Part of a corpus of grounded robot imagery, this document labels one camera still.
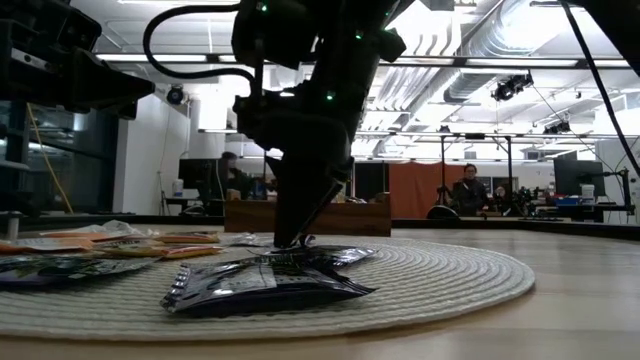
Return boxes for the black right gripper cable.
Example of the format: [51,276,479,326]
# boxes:
[143,3,259,84]

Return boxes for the wooden tea organiser tray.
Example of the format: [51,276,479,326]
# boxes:
[223,188,394,238]

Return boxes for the orange curtain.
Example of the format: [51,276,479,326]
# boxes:
[388,162,459,219]

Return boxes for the black aluminium table frame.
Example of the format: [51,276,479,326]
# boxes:
[0,99,640,242]

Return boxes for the black ceiling camera cluster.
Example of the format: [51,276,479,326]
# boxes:
[492,72,535,101]

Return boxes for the white round woven placemat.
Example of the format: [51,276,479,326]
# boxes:
[0,234,536,344]

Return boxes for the white cylinder foot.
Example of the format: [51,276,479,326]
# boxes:
[0,210,24,241]

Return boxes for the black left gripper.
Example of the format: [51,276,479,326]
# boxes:
[0,0,156,120]

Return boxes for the orange fruit tea packet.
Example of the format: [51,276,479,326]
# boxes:
[92,239,225,260]
[152,230,222,245]

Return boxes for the black partition panel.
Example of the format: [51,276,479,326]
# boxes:
[353,162,390,202]

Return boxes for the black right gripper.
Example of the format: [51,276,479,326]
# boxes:
[233,0,407,250]

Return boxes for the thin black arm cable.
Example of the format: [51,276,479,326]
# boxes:
[558,0,640,176]

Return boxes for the white orange tea packet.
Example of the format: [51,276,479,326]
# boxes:
[0,237,96,255]
[39,219,149,240]

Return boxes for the black monitor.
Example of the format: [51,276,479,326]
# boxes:
[553,159,606,198]
[178,158,219,199]

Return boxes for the long ceiling light strip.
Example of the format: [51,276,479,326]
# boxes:
[94,52,631,70]

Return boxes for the black round spotlight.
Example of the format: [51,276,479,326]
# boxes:
[165,84,186,106]

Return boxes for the person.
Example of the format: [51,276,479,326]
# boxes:
[218,151,254,201]
[449,163,494,219]

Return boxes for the silver ventilation duct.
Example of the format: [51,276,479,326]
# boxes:
[442,0,561,104]

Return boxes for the yellow cable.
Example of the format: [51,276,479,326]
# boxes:
[27,102,75,216]

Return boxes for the black background rig frame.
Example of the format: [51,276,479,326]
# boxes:
[349,128,516,201]

